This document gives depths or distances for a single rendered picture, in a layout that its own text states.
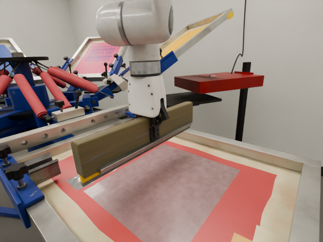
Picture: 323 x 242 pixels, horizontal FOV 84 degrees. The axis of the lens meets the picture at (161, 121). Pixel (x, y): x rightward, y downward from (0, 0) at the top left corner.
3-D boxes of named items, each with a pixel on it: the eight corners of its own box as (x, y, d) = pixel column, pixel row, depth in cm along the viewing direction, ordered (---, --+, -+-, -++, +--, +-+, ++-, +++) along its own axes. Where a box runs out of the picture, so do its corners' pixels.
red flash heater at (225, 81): (226, 82, 192) (227, 70, 188) (262, 88, 152) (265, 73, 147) (174, 87, 174) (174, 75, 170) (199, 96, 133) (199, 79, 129)
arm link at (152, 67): (118, 62, 44) (120, 74, 45) (144, 61, 39) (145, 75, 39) (141, 61, 49) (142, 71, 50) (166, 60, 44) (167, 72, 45)
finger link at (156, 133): (148, 117, 46) (150, 141, 48) (157, 119, 44) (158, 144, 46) (156, 114, 48) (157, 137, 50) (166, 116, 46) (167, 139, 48)
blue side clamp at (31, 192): (51, 214, 43) (43, 191, 41) (26, 229, 40) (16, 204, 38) (17, 170, 62) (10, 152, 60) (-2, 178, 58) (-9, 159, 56)
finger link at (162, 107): (150, 90, 44) (142, 106, 48) (171, 110, 42) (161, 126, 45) (153, 89, 45) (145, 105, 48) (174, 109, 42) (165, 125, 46)
